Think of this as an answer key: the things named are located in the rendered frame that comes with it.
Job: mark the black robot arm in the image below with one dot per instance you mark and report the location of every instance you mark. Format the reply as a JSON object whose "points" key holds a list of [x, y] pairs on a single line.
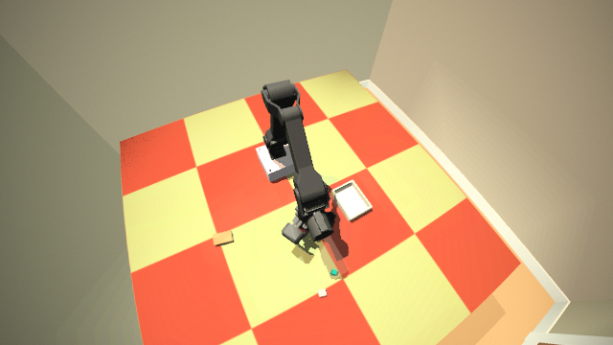
{"points": [[286, 127]]}

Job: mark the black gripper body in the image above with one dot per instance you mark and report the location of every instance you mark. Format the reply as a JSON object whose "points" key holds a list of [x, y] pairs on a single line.
{"points": [[292, 232]]}

